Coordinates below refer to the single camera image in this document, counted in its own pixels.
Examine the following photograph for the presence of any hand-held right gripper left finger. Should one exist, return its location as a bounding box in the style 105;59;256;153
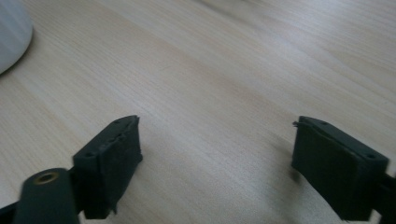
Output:
72;115;144;220

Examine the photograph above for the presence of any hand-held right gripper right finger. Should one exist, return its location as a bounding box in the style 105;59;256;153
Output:
290;115;390;222

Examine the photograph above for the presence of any white round object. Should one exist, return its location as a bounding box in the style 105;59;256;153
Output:
0;0;35;76

